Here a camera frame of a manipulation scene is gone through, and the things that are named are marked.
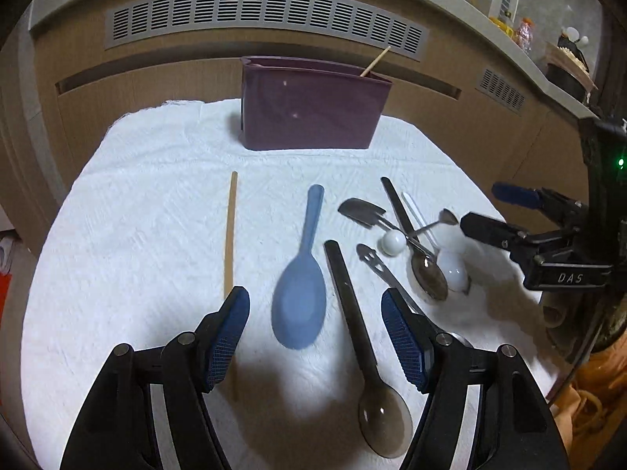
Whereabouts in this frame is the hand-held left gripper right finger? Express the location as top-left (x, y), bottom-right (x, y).
top-left (381, 288), bottom-right (571, 470)

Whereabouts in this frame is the dark translucent plastic spoon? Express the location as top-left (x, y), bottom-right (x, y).
top-left (324, 240), bottom-right (413, 459)

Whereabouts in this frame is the orange cloth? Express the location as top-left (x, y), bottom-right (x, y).
top-left (551, 338), bottom-right (627, 470)

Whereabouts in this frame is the long grey vent grille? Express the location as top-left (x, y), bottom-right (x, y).
top-left (104, 0), bottom-right (430, 63)

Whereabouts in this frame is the metal spoon with cutout handle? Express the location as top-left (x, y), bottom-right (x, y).
top-left (356, 243), bottom-right (473, 348)

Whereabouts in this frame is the white towel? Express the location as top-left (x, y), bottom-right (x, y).
top-left (20, 99), bottom-right (564, 470)

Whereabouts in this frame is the small grey vent grille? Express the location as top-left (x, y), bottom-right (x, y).
top-left (476, 67), bottom-right (527, 114)

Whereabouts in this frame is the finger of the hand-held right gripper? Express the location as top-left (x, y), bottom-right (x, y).
top-left (492, 182), bottom-right (589, 228)
top-left (459, 211), bottom-right (584, 265)

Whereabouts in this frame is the metal spoon with dark handle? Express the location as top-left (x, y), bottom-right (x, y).
top-left (381, 177), bottom-right (449, 302)

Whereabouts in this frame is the blue plastic rice paddle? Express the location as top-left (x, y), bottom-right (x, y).
top-left (271, 184), bottom-right (328, 351)

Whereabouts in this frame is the small white ball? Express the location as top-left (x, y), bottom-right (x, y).
top-left (381, 231), bottom-right (407, 257)

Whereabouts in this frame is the metal shovel-shaped spoon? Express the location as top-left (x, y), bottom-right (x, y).
top-left (337, 198), bottom-right (437, 259)

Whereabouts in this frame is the small metal spoon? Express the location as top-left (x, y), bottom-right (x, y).
top-left (406, 208), bottom-right (460, 238)

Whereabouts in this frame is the clear bottle with orange cap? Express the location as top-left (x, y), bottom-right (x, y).
top-left (514, 16), bottom-right (536, 54)

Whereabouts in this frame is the purple utensil holder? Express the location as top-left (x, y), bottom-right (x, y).
top-left (240, 55), bottom-right (394, 151)

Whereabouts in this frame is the wooden chopstick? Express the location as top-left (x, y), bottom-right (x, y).
top-left (224, 171), bottom-right (240, 402)
top-left (360, 45), bottom-right (391, 78)

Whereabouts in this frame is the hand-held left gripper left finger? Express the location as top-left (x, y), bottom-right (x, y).
top-left (60, 285), bottom-right (252, 470)

